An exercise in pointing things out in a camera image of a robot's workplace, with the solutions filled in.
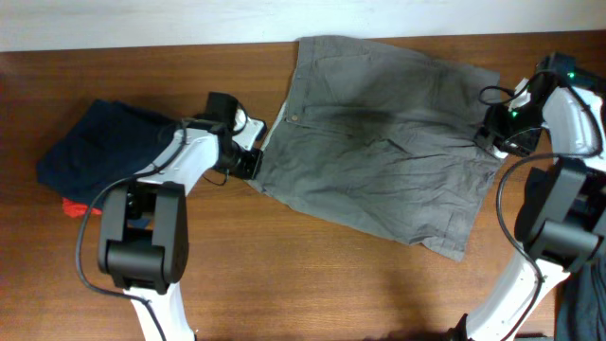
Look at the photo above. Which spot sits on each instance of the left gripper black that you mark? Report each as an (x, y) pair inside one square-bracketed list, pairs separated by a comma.
[(249, 169)]

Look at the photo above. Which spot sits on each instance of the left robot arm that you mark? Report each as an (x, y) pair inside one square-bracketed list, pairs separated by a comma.
[(143, 238)]

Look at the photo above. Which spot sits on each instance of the folded red garment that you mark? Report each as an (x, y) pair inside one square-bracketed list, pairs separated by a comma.
[(73, 209)]

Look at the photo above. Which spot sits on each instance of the grey shorts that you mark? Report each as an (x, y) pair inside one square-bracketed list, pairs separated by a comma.
[(380, 139)]

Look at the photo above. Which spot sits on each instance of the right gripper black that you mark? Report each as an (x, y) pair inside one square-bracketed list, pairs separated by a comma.
[(492, 122)]

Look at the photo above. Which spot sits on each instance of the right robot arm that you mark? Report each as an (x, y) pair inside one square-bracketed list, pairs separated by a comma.
[(555, 115)]

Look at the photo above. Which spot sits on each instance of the folded navy blue garment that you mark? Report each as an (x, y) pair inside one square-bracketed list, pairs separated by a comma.
[(112, 141)]

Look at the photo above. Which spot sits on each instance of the dark teal garment pile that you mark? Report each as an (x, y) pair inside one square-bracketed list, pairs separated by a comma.
[(581, 316)]

